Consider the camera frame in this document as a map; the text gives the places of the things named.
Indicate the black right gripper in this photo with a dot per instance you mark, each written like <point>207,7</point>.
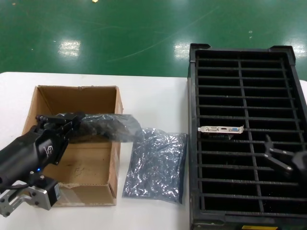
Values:
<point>301,165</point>

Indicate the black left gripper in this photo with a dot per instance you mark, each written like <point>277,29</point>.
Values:
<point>24,155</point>

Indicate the crinkled grey antistatic bag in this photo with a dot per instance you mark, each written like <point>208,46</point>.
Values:
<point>129,124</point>

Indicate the brown cardboard box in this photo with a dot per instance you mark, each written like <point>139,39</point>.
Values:
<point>91,194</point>

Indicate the black slotted plastic container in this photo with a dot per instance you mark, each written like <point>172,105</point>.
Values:
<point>194,119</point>

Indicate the flat grey antistatic bag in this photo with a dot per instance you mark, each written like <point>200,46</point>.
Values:
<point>156,172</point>

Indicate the left wrist camera silver bracket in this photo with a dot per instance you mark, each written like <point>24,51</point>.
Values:
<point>40,198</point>

